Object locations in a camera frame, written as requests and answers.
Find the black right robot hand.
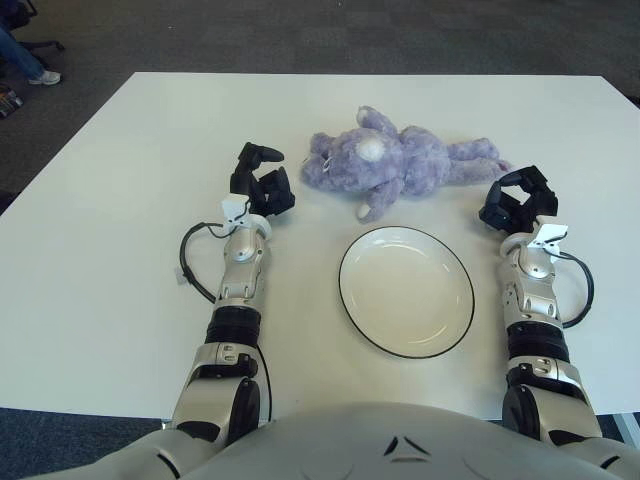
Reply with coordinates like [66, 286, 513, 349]
[477, 164, 559, 236]

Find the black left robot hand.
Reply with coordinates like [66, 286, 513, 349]
[228, 141, 297, 219]

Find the purple plush bear doll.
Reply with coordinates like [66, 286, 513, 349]
[299, 104, 516, 225]

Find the white plate black rim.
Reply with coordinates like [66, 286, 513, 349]
[338, 225, 476, 360]

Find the black office chair base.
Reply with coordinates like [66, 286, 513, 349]
[19, 38, 66, 54]

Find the grey robot torso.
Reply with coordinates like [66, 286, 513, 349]
[82, 401, 640, 480]

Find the person's leg in jeans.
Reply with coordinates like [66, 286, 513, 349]
[0, 24, 49, 81]

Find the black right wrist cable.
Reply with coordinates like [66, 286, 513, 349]
[549, 249, 597, 330]

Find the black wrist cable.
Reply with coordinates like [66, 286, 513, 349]
[179, 221, 236, 304]
[549, 249, 597, 330]

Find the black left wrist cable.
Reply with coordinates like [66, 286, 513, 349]
[179, 221, 236, 304]

